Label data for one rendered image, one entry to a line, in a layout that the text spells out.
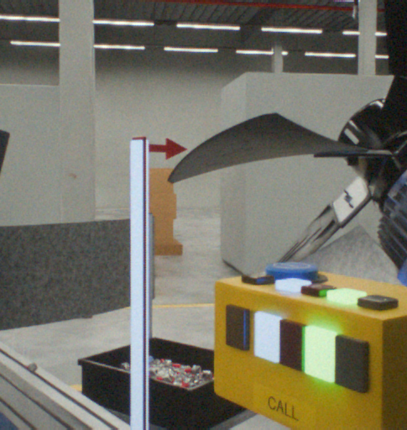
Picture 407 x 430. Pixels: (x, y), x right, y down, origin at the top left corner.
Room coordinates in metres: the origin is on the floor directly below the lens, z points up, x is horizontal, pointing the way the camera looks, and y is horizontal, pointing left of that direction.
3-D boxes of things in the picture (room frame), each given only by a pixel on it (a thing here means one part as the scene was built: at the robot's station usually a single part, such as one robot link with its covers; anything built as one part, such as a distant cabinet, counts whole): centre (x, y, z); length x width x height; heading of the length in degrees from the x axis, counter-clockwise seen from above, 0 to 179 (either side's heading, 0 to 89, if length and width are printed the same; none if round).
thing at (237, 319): (0.45, -0.02, 1.04); 0.02 x 0.01 x 0.03; 36
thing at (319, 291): (0.42, -0.08, 1.08); 0.02 x 0.02 x 0.01; 36
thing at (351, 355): (0.37, -0.09, 1.04); 0.02 x 0.01 x 0.03; 36
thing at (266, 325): (0.42, -0.04, 1.04); 0.02 x 0.01 x 0.03; 36
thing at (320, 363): (0.38, -0.07, 1.04); 0.02 x 0.01 x 0.03; 36
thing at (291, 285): (0.44, -0.06, 1.08); 0.02 x 0.02 x 0.01; 36
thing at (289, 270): (0.48, -0.07, 1.08); 0.04 x 0.04 x 0.02
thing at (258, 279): (0.46, -0.04, 1.08); 0.02 x 0.02 x 0.01; 36
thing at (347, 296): (0.40, -0.09, 1.08); 0.02 x 0.02 x 0.01; 36
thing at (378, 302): (0.38, -0.10, 1.08); 0.02 x 0.02 x 0.01; 36
